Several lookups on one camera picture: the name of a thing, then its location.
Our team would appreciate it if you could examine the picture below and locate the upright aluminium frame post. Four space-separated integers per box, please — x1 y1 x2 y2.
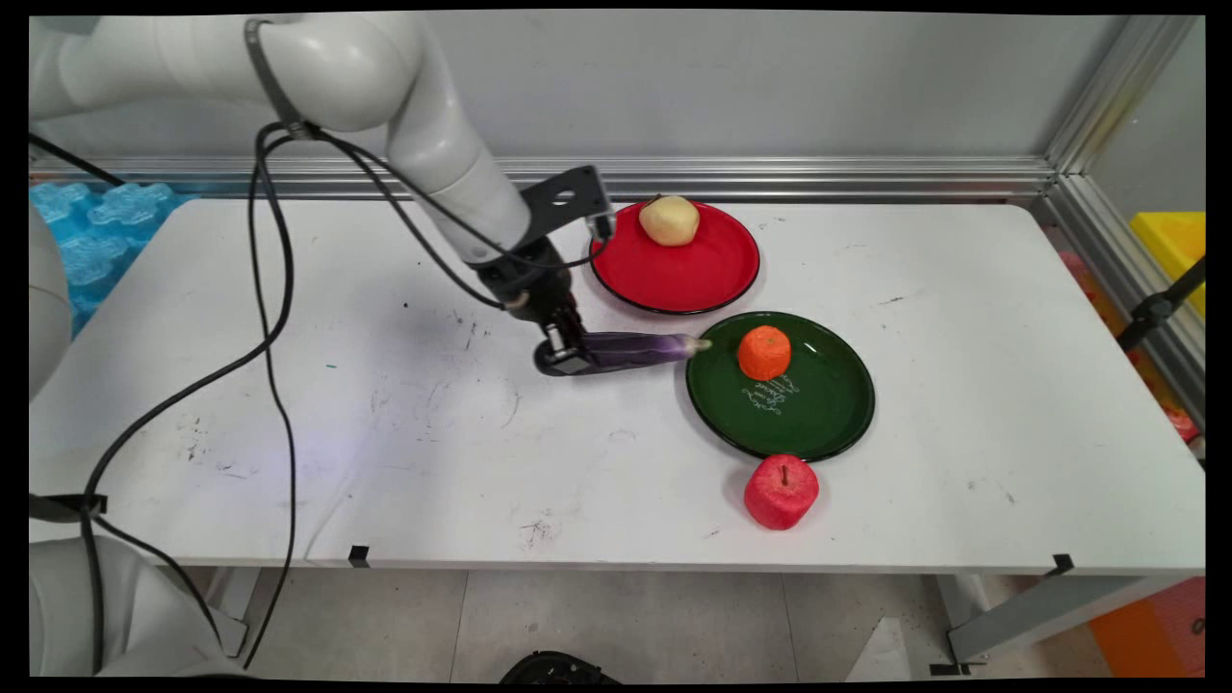
1043 14 1201 176

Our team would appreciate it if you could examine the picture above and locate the green round plate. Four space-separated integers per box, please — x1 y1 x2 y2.
684 310 878 464

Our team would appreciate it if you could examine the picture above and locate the purple eggplant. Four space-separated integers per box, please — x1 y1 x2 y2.
533 331 714 377

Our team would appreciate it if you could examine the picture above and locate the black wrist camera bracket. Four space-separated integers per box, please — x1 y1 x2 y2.
518 165 618 244

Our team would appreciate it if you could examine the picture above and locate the yellow box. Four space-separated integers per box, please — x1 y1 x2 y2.
1128 211 1206 321

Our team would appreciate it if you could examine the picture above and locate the orange mandarin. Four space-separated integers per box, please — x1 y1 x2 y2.
737 325 793 382

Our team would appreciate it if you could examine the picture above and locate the red apple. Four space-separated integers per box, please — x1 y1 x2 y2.
743 453 822 532

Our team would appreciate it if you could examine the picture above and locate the red round plate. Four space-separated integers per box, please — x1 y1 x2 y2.
588 199 762 317

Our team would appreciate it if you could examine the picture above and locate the blue foam mat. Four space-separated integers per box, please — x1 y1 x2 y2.
29 179 193 338

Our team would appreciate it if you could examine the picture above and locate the orange box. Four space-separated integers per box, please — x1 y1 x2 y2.
1086 577 1206 679

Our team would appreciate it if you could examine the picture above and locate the grey table leg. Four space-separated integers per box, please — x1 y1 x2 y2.
932 574 1193 667

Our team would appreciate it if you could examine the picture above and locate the slanted aluminium frame rail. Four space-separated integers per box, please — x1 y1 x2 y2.
1032 171 1206 436

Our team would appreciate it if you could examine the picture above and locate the horizontal aluminium frame rail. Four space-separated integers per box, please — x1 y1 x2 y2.
29 155 1060 204

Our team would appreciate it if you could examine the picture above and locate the pale yellow potato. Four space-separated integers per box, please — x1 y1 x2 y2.
638 194 702 248

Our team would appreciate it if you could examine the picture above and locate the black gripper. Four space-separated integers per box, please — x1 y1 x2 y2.
474 241 600 377

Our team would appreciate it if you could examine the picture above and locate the black cable strap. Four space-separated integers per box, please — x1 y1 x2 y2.
29 492 109 525

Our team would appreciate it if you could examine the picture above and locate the black round floor object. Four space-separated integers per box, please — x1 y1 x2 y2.
499 651 624 685

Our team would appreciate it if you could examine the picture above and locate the black stand clamp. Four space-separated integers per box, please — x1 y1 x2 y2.
1115 254 1206 353

